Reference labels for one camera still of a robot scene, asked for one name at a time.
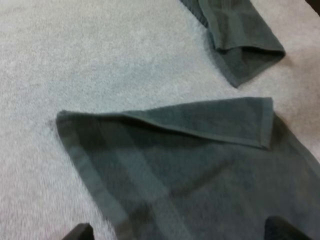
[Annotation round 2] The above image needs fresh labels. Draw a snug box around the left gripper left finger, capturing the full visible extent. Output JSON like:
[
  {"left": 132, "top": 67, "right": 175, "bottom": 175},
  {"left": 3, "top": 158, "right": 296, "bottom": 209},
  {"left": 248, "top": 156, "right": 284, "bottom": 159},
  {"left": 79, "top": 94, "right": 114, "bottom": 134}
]
[{"left": 61, "top": 222, "right": 95, "bottom": 240}]

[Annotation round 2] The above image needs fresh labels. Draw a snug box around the grey-green towel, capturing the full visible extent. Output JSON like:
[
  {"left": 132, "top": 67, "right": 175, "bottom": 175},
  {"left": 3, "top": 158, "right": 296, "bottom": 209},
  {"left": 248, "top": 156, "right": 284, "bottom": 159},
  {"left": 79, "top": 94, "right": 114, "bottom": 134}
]
[
  {"left": 179, "top": 0, "right": 286, "bottom": 88},
  {"left": 55, "top": 96, "right": 320, "bottom": 240}
]

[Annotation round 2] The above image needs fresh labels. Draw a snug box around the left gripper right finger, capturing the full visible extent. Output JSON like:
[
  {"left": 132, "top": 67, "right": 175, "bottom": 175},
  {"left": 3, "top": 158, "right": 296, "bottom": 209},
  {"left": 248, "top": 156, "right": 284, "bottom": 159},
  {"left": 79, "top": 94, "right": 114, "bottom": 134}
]
[{"left": 263, "top": 215, "right": 320, "bottom": 240}]

